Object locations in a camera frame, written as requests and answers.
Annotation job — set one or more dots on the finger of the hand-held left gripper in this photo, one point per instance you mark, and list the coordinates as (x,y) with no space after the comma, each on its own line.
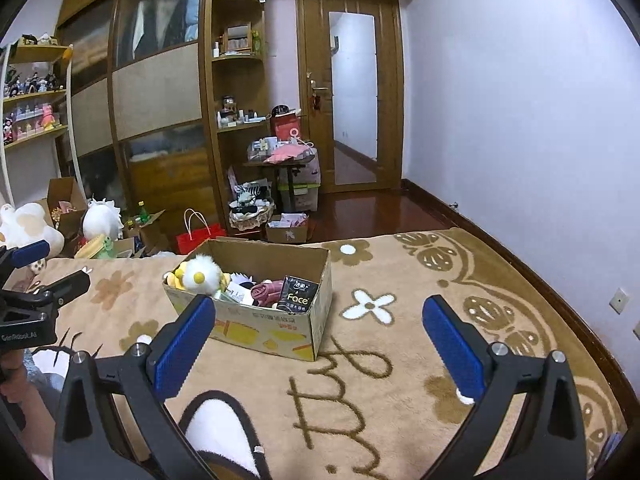
(30,254)
(70,287)

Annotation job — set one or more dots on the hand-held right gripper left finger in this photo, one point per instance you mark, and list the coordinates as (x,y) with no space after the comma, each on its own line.
(185,345)

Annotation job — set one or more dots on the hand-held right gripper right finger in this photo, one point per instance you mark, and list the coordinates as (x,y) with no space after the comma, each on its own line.
(455,345)

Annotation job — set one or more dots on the printed cardboard box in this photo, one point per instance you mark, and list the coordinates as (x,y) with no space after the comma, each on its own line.
(260,332)

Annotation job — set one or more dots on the black tissue pack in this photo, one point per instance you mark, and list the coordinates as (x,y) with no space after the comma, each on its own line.
(297,296)

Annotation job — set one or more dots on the person's left forearm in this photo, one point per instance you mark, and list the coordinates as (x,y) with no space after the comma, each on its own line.
(35,435)

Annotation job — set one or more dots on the mauve soft cloth roll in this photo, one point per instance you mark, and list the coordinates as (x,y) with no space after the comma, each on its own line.
(265,294)

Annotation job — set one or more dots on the person's left hand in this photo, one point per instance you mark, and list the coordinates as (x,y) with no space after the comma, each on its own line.
(14,372)

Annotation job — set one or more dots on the white plush dog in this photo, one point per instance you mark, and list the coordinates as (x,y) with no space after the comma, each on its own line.
(25,230)

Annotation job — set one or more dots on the person's grey shorts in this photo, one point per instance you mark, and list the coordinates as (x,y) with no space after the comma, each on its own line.
(42,372)

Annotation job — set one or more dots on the green frog toy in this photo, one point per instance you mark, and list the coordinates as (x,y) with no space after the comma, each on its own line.
(107,246)

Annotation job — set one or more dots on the open brown cardboard box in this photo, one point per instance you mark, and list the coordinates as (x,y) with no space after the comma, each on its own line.
(65,200)

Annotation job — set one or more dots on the white fluffy egg plush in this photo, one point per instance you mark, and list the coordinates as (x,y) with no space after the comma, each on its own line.
(202,275)

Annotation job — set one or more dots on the round white plush toy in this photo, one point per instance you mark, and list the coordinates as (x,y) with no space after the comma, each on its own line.
(100,220)

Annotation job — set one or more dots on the white haired plush doll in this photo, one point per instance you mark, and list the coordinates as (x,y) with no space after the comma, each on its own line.
(242,279)

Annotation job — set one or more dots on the cardboard box with bottles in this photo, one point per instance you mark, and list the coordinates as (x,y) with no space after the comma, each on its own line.
(150,235)

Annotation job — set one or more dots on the green glass bottle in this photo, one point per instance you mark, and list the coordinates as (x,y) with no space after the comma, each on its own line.
(143,213)

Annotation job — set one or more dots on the red paper shopping bag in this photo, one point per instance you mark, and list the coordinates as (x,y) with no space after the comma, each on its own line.
(197,240)

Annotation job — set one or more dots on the pink plush figure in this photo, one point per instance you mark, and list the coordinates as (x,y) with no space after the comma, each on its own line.
(48,116)

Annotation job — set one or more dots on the wicker basket with socks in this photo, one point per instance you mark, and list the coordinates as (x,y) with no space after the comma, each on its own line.
(250,212)

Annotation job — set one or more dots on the small flat cardboard box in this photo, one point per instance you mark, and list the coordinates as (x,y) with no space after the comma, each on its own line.
(287,232)

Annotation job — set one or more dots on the row of small figurines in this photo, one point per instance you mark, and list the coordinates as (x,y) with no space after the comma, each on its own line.
(30,82)

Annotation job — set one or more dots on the white plastic storage box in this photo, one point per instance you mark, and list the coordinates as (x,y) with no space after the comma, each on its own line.
(302,190)

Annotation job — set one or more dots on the small dark folding table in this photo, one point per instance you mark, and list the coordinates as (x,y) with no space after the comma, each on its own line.
(280,170)

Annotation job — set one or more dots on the white display rack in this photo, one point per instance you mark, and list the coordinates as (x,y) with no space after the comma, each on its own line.
(37,52)

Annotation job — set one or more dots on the wooden sliding door wardrobe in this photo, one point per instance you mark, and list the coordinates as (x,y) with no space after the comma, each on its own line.
(155,85)

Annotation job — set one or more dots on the pile of small clear boxes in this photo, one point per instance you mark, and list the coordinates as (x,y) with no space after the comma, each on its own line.
(262,149)

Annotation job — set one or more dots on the pink cloth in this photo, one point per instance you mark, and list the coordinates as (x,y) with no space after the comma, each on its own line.
(287,154)

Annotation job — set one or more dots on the red gift bag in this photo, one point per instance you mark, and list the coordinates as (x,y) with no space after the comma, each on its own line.
(286,127)

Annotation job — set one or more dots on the wooden door with mirror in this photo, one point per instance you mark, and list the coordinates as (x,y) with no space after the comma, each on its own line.
(315,135)

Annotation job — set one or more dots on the white wall outlet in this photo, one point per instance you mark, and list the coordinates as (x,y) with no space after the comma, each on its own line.
(619,301)

